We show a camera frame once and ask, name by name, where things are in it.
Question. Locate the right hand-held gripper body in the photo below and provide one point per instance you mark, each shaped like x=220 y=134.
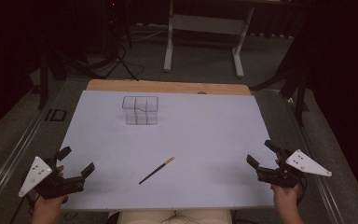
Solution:
x=289 y=170

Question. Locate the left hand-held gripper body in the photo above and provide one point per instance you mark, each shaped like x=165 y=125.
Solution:
x=53 y=183

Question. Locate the black chopstick with tan end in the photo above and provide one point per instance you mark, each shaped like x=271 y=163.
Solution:
x=157 y=170

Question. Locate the clear plastic compartment organizer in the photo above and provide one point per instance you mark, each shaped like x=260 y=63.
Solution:
x=140 y=110

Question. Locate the person's right hand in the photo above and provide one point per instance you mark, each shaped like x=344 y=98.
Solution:
x=286 y=202

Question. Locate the black stand leg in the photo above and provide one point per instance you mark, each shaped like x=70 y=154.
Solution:
x=287 y=71

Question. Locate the white table mat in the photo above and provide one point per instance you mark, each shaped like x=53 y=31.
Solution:
x=167 y=149

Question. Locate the person's lap in light pants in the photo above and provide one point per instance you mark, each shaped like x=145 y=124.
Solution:
x=174 y=217

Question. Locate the black tripod stand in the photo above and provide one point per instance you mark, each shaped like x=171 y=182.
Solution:
x=118 y=40

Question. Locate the white metal stand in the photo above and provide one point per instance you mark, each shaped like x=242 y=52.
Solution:
x=205 y=34

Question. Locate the black rectangular floor bracket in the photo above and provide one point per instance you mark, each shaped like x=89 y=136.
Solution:
x=56 y=115

